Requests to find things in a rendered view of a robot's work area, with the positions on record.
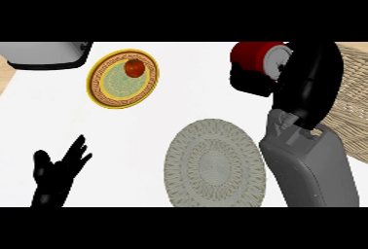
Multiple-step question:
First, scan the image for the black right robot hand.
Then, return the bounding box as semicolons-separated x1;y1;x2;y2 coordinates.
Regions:
229;41;344;130

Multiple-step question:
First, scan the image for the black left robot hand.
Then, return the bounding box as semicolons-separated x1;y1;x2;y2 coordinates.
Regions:
29;134;93;208

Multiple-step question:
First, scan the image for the red can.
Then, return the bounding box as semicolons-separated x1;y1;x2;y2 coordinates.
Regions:
229;41;294;81

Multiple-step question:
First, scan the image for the tan wicker basket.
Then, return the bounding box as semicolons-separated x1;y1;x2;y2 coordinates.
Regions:
319;41;368;163

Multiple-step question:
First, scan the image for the round grey woven placemat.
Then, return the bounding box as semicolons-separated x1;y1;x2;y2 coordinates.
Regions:
162;118;267;208

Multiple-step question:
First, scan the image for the yellow patterned plate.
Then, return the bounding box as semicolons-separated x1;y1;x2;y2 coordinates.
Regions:
84;48;161;110

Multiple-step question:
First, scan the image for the red tomato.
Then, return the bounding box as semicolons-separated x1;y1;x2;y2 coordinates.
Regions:
124;58;146;79

